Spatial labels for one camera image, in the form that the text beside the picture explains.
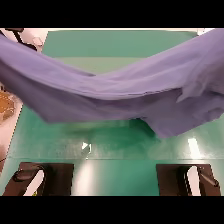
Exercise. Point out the purple shirt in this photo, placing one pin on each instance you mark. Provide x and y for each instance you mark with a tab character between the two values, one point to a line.
110	96

